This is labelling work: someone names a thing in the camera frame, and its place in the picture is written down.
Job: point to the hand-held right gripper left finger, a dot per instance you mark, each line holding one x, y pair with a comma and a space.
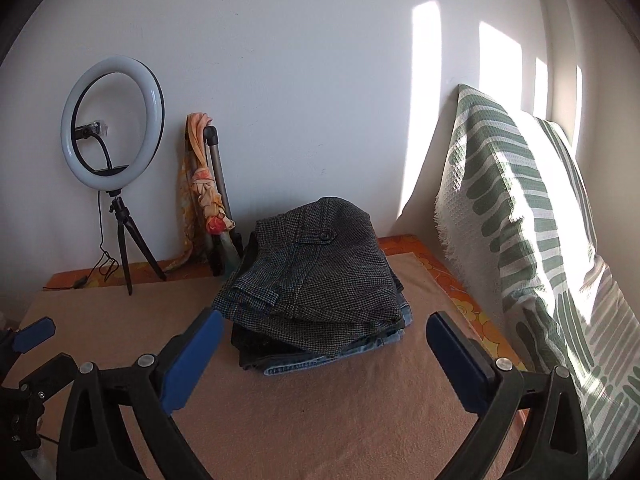
195, 360

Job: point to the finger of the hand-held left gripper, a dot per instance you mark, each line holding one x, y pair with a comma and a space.
32, 336
50, 372

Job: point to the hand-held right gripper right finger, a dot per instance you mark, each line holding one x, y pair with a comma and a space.
455, 360

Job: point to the grey checked pants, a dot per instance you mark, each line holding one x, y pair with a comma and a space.
310, 280

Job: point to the black folded pants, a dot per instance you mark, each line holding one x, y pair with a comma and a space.
250, 345

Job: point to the blue folded jeans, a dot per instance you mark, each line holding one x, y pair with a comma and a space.
295, 367

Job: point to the small black tripod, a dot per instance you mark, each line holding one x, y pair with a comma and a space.
122, 240

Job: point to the peach blanket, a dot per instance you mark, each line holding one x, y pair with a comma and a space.
325, 420

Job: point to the orange patterned scarf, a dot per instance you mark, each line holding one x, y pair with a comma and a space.
200, 180

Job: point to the green patterned white pillow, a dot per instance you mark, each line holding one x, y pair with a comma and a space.
500, 185

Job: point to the grey folded tripod stand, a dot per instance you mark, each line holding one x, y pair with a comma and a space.
216, 160

